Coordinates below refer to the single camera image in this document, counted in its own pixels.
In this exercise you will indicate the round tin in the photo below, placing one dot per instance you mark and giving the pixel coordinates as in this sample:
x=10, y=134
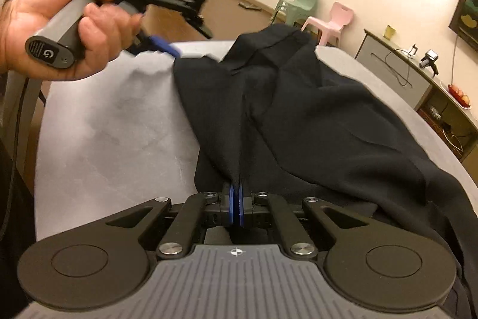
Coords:
x=434, y=112

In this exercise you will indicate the yellow cup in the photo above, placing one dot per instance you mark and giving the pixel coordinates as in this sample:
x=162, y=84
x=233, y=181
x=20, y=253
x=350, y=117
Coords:
x=389, y=32

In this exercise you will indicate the person's left hand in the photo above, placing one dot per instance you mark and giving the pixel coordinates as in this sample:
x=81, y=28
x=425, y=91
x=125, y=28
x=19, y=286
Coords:
x=22, y=16

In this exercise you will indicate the long media cabinet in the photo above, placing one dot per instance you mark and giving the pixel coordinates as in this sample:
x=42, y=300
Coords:
x=422, y=98

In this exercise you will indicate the green plastic chair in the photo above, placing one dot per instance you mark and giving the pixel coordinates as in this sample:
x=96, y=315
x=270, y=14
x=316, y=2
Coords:
x=298, y=7

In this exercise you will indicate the spare gripper device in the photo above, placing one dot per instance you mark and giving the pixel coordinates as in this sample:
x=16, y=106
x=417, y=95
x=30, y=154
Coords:
x=429, y=61

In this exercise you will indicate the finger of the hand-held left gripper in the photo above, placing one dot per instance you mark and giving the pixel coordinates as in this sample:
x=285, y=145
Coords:
x=164, y=44

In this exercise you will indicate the black pants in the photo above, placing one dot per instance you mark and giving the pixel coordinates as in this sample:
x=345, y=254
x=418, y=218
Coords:
x=317, y=124

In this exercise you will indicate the pink plastic chair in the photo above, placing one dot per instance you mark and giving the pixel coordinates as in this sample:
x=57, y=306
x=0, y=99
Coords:
x=332, y=25

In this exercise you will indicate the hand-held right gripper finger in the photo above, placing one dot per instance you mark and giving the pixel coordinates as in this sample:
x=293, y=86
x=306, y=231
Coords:
x=242, y=208
x=233, y=208

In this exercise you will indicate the flat object on floor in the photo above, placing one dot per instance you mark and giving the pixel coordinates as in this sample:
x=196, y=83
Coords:
x=249, y=5

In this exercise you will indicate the patterned wall tapestry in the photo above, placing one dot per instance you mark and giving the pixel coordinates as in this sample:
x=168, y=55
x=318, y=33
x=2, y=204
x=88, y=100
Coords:
x=468, y=12

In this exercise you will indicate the red fruit plate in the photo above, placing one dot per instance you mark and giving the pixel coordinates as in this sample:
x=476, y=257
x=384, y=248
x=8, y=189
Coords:
x=459, y=94

